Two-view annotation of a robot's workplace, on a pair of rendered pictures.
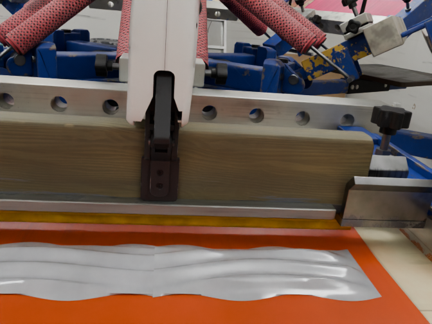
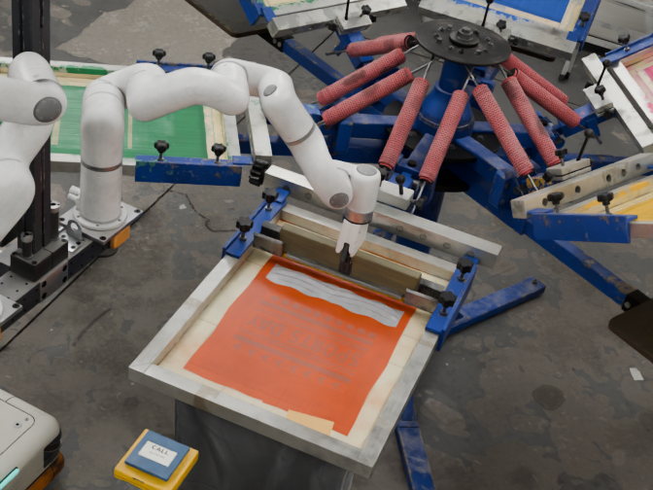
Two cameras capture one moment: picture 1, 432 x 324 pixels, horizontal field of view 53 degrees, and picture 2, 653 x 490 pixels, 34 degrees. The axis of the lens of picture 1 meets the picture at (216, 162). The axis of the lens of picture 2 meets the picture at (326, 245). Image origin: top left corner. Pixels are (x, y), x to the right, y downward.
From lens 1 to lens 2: 237 cm
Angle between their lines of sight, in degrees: 26
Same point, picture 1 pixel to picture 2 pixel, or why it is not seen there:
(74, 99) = not seen: hidden behind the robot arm
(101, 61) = not seen: hidden behind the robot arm
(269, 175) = (381, 277)
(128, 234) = (333, 280)
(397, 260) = (417, 321)
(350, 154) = (409, 280)
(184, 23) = (354, 232)
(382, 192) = (418, 297)
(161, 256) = (337, 292)
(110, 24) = not seen: outside the picture
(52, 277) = (305, 287)
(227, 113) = (408, 231)
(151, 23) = (345, 230)
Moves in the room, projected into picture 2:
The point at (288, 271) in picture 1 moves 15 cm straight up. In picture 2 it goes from (373, 310) to (384, 263)
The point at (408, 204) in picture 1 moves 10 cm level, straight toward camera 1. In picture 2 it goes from (428, 303) to (395, 314)
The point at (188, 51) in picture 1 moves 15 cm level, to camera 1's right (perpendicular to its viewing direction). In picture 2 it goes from (354, 239) to (407, 264)
